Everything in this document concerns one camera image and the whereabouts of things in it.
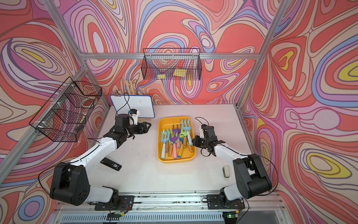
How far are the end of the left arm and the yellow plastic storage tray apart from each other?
0.19m

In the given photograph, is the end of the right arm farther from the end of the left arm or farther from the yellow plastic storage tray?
the end of the left arm

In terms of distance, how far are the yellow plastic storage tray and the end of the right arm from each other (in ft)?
0.28

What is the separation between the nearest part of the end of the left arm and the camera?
66 cm

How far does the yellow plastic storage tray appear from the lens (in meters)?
0.86

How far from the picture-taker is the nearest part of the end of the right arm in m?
0.67

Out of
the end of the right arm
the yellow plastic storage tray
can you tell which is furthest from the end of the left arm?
the end of the right arm
